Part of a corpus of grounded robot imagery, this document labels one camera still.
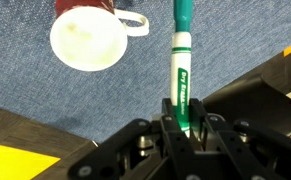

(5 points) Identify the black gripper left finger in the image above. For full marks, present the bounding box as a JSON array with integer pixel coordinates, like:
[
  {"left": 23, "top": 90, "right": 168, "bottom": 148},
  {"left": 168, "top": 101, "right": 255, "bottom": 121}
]
[{"left": 68, "top": 98, "right": 198, "bottom": 180}]

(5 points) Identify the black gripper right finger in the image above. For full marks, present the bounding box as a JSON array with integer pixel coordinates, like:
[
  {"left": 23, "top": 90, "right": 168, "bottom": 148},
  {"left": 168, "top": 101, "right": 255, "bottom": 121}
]
[{"left": 188, "top": 98, "right": 291, "bottom": 180}]

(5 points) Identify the green and white dry-erase marker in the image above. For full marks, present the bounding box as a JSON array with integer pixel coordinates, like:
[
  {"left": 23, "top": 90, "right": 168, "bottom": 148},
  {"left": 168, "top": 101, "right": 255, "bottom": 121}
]
[{"left": 169, "top": 0, "right": 195, "bottom": 139}]

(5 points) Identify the black office chair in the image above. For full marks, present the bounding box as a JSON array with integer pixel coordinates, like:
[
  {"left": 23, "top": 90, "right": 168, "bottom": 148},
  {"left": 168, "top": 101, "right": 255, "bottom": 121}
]
[{"left": 201, "top": 43, "right": 291, "bottom": 139}]

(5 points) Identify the blue knitted cloth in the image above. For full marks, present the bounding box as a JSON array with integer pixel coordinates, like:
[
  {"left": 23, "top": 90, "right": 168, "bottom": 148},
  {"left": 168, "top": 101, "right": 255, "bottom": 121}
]
[{"left": 0, "top": 0, "right": 291, "bottom": 145}]

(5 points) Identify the red and white mug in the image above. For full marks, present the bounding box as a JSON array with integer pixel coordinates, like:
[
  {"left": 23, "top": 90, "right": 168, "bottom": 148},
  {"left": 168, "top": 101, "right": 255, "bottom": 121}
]
[{"left": 49, "top": 0, "right": 150, "bottom": 72}]

